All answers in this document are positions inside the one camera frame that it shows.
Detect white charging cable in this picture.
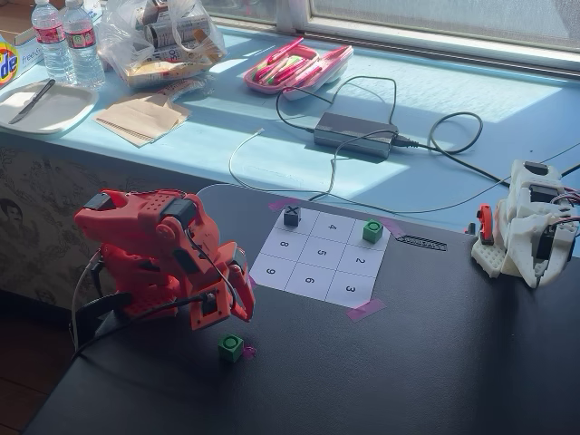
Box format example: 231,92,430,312
227,129,339,197

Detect black table clamp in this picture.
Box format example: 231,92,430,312
72,292,135,353

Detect brown paper napkins stack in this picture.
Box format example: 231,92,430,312
92,92,191,149

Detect green cube with circle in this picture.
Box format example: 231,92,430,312
217,333,245,363
362,219,384,244

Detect white robot power cable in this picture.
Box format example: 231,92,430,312
71,251,102,348

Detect black robot camera cable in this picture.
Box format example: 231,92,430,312
71,293,214,363

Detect thin long black cable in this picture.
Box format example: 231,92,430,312
309,143,580,215

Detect black adapter output cable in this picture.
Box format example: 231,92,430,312
392,111,513,183

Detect black adapter mains cable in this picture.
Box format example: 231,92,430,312
275,75,399,160

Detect red wrist camera mount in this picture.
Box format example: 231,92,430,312
188,285,231,332

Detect clear water bottle red label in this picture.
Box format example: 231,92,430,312
31,0,76,85
61,0,106,90

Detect white window frame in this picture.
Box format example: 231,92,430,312
198,0,580,81

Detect orange Tide detergent box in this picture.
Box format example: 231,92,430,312
0,38,22,90

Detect patterned beige cloth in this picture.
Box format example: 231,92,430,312
0,143,191,314

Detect white plate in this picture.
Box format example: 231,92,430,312
0,80,100,136

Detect coloured servo wires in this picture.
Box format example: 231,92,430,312
559,189,580,227

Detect pink pencil case tray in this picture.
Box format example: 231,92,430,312
243,43,321,96

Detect black plastic knife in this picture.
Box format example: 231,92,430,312
8,79,56,125

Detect grey power adapter brick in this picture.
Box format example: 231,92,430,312
313,111,400,160

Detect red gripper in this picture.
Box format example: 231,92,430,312
212,241,256,324

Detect pink pencil case lid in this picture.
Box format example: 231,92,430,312
280,44,354,102

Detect pink pen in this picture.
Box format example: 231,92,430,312
266,36,305,64

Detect small printed sachet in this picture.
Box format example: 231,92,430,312
156,77,208,100

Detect clear plastic bag with groceries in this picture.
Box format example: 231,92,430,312
97,0,227,90

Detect white numbered grid sheet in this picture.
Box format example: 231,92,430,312
248,204,392,307

